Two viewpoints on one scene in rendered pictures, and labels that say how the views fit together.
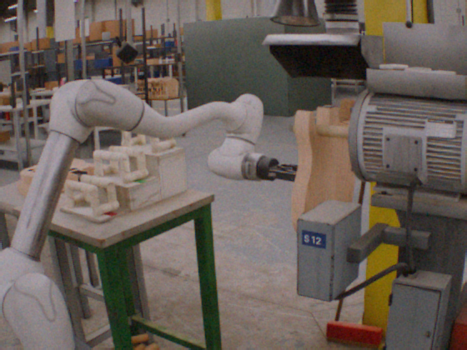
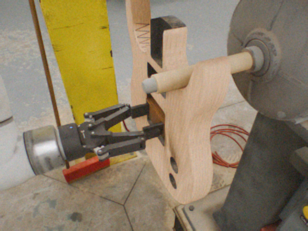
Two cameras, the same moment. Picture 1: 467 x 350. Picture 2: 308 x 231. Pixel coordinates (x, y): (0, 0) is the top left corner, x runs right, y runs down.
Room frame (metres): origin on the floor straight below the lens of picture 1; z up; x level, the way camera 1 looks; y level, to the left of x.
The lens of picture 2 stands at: (1.38, 0.12, 1.51)
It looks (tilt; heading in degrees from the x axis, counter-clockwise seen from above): 44 degrees down; 299
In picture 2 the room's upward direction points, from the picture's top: straight up
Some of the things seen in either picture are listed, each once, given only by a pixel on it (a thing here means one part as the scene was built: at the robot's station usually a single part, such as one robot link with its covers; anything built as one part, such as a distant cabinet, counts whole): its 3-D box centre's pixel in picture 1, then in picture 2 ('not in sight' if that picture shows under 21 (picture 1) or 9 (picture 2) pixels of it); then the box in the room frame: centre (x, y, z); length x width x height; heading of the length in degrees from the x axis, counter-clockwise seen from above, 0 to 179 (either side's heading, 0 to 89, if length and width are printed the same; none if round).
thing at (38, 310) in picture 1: (38, 313); not in sight; (1.17, 0.54, 0.87); 0.18 x 0.16 x 0.22; 47
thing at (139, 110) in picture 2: not in sight; (145, 109); (1.63, -0.28, 1.09); 0.07 x 0.01 x 0.03; 53
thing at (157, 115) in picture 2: not in sight; (160, 116); (1.58, -0.27, 1.09); 0.10 x 0.03 x 0.05; 143
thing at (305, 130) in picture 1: (307, 125); (203, 80); (1.48, -0.21, 1.27); 0.07 x 0.04 x 0.09; 143
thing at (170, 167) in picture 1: (148, 170); not in sight; (2.10, 0.33, 1.02); 0.27 x 0.15 x 0.17; 52
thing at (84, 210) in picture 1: (92, 209); not in sight; (1.86, 0.52, 0.94); 0.27 x 0.15 x 0.01; 52
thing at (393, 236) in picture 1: (407, 237); not in sight; (1.21, -0.43, 1.02); 0.13 x 0.04 x 0.04; 52
